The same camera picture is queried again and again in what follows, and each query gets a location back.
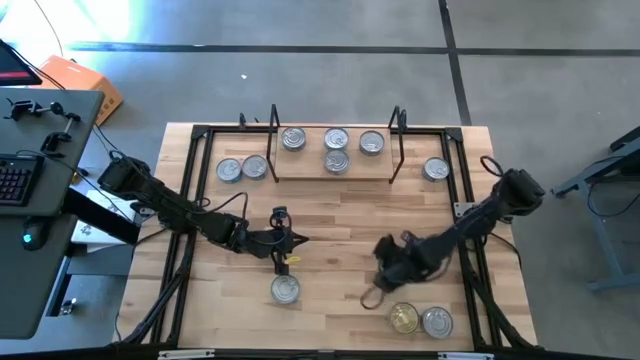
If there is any blue-grey desk leg frame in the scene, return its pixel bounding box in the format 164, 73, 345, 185
549, 124, 640, 294

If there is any black desk clamp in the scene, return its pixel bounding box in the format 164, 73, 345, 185
39, 112, 82, 157
3, 97, 44, 122

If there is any black computer mouse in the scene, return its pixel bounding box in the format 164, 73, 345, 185
20, 219, 47, 251

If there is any black aluminium table frame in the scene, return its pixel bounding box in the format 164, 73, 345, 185
112, 123, 539, 354

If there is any blue label seafood can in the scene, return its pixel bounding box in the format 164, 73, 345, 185
422, 156, 451, 183
241, 153, 270, 181
358, 129, 386, 157

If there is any green label tuna can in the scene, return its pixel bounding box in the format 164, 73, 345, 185
421, 306, 454, 340
280, 125, 308, 153

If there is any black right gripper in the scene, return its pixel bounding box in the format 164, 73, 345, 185
373, 233, 446, 295

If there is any white booklet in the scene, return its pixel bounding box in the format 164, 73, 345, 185
70, 188, 146, 246

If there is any black rectangular bar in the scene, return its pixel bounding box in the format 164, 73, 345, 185
62, 187, 142, 246

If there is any black desk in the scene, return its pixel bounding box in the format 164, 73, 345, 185
0, 88, 106, 217
0, 214, 76, 341

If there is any black keyboard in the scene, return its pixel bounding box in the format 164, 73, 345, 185
0, 153, 46, 207

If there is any teal yellowfin tuna can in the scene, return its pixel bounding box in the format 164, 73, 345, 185
323, 126, 351, 152
215, 157, 244, 184
323, 148, 351, 176
270, 274, 302, 305

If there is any white metal frame bracket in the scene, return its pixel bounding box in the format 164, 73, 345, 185
157, 348, 216, 360
437, 351, 495, 360

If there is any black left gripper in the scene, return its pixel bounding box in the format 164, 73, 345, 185
230, 205, 294, 276

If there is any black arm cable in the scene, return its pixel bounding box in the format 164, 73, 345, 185
359, 286, 387, 311
192, 191, 251, 236

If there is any black red desk monitor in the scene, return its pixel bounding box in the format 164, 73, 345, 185
0, 38, 44, 87

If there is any orange cardboard box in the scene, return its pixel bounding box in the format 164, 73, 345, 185
37, 53, 125, 127

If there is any gold lid green tuna can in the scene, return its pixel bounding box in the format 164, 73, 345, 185
389, 302, 420, 335

